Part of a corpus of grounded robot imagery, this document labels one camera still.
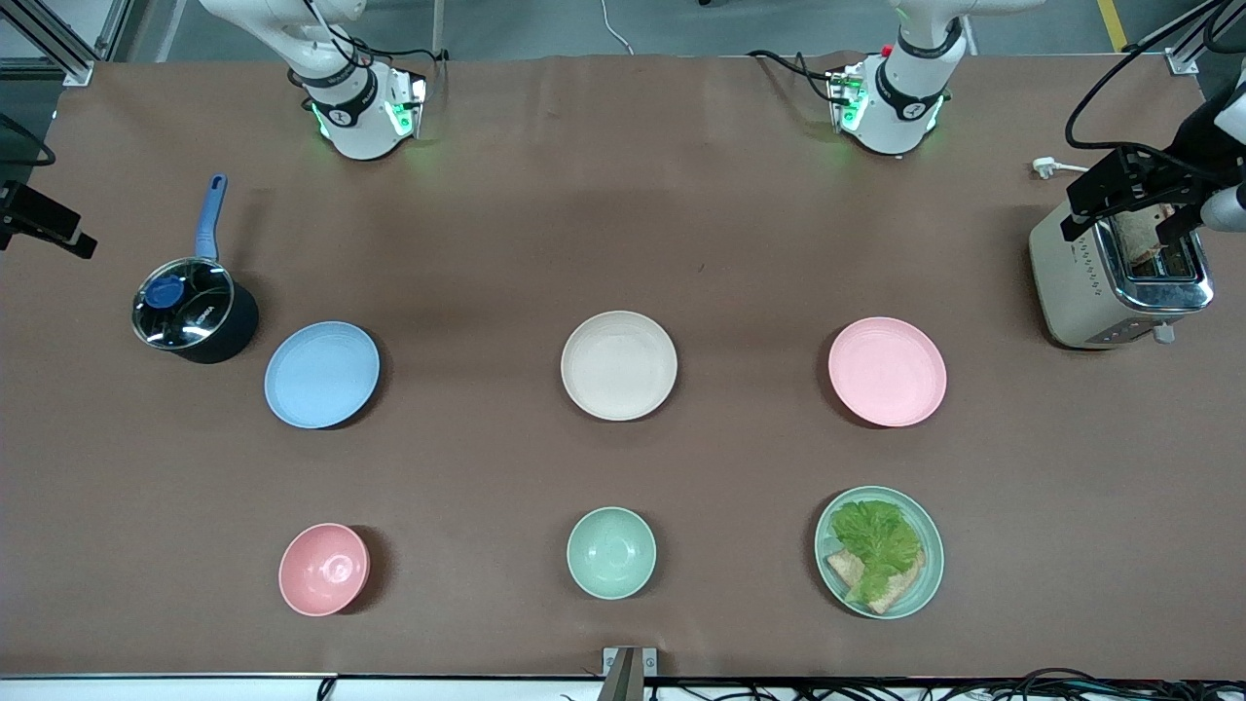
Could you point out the small deep pink bowl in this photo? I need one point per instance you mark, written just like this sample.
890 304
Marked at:
323 570

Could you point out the aluminium frame profile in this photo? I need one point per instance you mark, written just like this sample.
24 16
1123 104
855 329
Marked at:
60 55
1183 61

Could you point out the green plate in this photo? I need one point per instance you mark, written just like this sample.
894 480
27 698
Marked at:
934 565

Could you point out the glass lid blue knob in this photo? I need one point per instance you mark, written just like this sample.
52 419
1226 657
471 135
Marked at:
180 302

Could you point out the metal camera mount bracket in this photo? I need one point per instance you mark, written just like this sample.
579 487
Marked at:
629 667

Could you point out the small deep green bowl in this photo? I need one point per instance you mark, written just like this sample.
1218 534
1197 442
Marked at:
611 552

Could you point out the green lettuce leaf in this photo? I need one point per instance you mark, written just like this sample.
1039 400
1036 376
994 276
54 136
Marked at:
876 535

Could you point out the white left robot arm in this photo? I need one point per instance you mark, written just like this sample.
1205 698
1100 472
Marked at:
900 107

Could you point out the white toaster power plug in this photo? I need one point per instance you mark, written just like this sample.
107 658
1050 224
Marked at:
1046 167

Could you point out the shallow beige bowl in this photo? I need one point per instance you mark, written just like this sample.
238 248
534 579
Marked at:
619 365

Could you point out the brown bread slice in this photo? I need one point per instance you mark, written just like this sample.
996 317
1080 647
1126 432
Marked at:
841 567
897 590

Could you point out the brown table cover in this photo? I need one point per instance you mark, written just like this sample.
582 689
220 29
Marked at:
623 224

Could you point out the toast slice in toaster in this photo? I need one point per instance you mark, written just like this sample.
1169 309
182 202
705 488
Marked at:
1139 239

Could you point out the shallow blue bowl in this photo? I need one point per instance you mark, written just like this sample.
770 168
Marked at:
321 375

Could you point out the shallow pink bowl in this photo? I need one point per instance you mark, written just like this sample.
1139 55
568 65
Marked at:
887 371

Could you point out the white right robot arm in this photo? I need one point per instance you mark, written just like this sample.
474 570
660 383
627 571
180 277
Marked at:
355 117

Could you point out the beige chrome toaster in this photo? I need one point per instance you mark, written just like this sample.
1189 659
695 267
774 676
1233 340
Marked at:
1081 292

